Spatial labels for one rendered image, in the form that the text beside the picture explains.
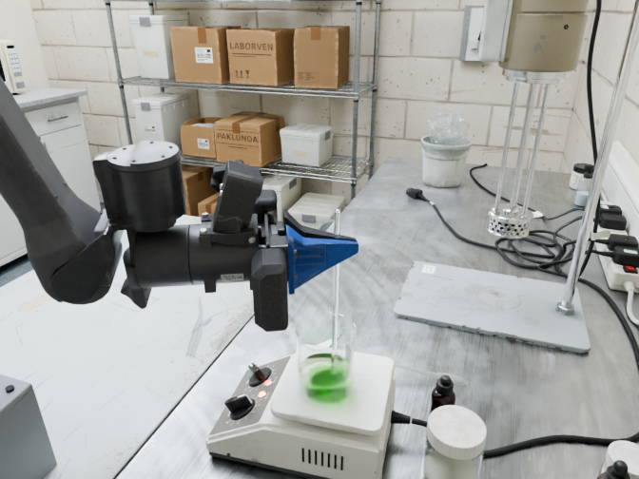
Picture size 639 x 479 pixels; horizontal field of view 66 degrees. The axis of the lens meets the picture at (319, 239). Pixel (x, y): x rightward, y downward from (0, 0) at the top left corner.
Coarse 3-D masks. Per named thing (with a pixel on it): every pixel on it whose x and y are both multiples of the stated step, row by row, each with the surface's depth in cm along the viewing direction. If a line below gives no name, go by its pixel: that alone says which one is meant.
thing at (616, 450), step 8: (616, 448) 52; (624, 448) 52; (632, 448) 52; (608, 456) 51; (616, 456) 51; (624, 456) 51; (632, 456) 51; (608, 464) 51; (632, 464) 50; (600, 472) 53; (632, 472) 49
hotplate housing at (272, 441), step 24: (240, 432) 54; (264, 432) 53; (288, 432) 52; (312, 432) 51; (336, 432) 51; (384, 432) 52; (216, 456) 57; (240, 456) 55; (264, 456) 54; (288, 456) 53; (312, 456) 52; (336, 456) 51; (360, 456) 50; (384, 456) 52
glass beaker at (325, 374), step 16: (304, 320) 53; (320, 320) 54; (304, 336) 54; (320, 336) 55; (352, 336) 52; (304, 352) 50; (320, 352) 49; (336, 352) 49; (352, 352) 51; (304, 368) 51; (320, 368) 50; (336, 368) 50; (352, 368) 52; (304, 384) 52; (320, 384) 50; (336, 384) 51; (352, 384) 53; (304, 400) 53; (320, 400) 51; (336, 400) 52
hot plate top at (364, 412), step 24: (360, 360) 59; (384, 360) 59; (288, 384) 55; (360, 384) 55; (384, 384) 55; (288, 408) 52; (312, 408) 52; (336, 408) 52; (360, 408) 52; (384, 408) 52; (360, 432) 50
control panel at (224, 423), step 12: (276, 360) 64; (288, 360) 62; (276, 372) 61; (240, 384) 63; (264, 384) 60; (276, 384) 59; (252, 396) 59; (264, 396) 57; (264, 408) 55; (228, 420) 57; (240, 420) 55; (252, 420) 54; (216, 432) 56
